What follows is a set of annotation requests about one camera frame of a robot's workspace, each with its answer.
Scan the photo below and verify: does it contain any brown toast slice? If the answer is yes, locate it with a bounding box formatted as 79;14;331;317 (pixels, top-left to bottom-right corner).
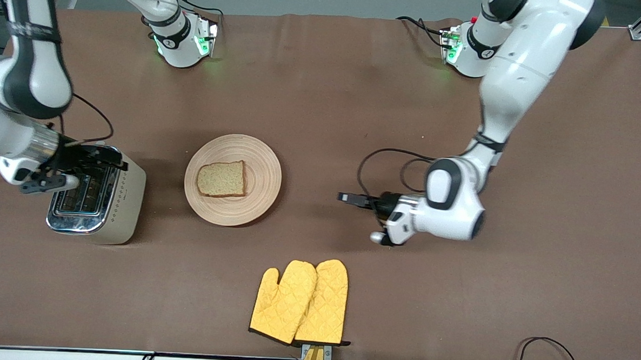
196;158;249;199

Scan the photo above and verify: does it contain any left arm base control box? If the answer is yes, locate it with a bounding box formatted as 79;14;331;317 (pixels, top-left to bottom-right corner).
439;26;464;66

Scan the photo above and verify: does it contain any right arm base control box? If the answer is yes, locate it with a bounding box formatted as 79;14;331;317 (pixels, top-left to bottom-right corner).
193;14;221;58

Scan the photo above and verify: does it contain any round wooden plate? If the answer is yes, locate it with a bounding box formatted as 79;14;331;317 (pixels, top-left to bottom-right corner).
182;131;284;229

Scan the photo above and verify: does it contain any chrome and cream toaster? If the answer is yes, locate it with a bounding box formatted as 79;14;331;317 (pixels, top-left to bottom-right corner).
45;145;148;248

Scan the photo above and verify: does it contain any yellow quilted oven mitt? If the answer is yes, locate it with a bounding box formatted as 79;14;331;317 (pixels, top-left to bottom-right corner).
248;258;318;346
293;257;356;348

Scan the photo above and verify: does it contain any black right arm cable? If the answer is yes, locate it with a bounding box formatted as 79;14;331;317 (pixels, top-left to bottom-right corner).
57;93;116;150

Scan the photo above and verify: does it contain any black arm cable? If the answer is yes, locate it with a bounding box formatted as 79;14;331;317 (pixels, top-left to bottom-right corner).
356;146;437;199
57;93;116;150

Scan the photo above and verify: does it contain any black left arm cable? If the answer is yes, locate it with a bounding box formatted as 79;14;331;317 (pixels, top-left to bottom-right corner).
356;146;437;199

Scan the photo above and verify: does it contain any small metal bracket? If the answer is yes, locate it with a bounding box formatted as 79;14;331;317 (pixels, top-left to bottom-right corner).
301;343;333;360

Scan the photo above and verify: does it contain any black right base cable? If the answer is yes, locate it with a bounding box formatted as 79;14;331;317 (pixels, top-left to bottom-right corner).
173;0;227;18

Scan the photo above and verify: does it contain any black base cable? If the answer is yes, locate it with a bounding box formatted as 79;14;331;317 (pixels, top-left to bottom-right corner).
173;0;227;18
395;16;448;48

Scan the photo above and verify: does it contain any black left base cable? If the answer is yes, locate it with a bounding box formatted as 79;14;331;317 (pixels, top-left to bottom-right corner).
395;16;448;48

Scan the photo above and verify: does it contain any black looped cable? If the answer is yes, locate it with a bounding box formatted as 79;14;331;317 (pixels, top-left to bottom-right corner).
517;335;581;360

